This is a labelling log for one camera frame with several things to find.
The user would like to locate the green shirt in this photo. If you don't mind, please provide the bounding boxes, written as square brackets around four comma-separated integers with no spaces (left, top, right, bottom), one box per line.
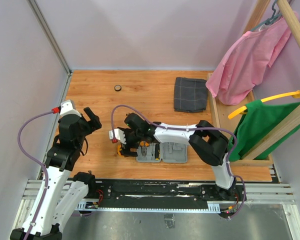
[229,100,300,162]

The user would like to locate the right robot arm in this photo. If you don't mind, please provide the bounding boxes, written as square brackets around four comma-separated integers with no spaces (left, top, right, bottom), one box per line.
[118,113,236,200]

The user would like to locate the pink shirt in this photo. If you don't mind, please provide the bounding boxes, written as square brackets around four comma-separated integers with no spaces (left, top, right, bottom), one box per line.
[206,17,291,106]

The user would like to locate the teal clothes hanger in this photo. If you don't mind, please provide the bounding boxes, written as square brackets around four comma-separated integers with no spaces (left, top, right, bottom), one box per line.
[249,0,283,32]

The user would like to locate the dark grey checked cloth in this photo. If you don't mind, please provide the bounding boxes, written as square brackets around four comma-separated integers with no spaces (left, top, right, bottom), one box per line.
[173,77,208,113]

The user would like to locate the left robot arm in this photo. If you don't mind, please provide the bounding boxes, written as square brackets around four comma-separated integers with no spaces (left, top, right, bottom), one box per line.
[9,102,102,240]

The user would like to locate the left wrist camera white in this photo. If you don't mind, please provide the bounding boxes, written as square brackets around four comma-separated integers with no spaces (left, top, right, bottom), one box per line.
[59,99,82,117]

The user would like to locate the yellow tape measure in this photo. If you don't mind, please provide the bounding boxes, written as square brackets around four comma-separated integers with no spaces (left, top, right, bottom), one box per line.
[117,144,127,157]

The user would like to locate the wooden clothes rack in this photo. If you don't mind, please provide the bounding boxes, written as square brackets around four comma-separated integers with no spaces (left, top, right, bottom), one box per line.
[208,0,300,167]

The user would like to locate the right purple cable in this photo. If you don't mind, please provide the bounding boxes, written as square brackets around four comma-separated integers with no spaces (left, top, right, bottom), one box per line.
[109,104,247,221]

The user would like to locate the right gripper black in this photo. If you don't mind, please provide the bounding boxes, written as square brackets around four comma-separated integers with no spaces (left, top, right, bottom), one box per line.
[120,129,143,158]

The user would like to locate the grey plastic tool case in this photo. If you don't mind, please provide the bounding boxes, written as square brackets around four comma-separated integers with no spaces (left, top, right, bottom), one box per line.
[136,142,188,164]

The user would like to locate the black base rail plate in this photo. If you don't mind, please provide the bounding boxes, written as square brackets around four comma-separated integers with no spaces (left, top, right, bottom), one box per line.
[83,179,247,209]

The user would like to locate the orange black pliers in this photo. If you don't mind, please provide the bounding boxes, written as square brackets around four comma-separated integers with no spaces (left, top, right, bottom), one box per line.
[139,141,150,157]

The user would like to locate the yellow clothes hanger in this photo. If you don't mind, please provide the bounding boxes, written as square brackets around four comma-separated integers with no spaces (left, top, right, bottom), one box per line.
[228,90,300,120]

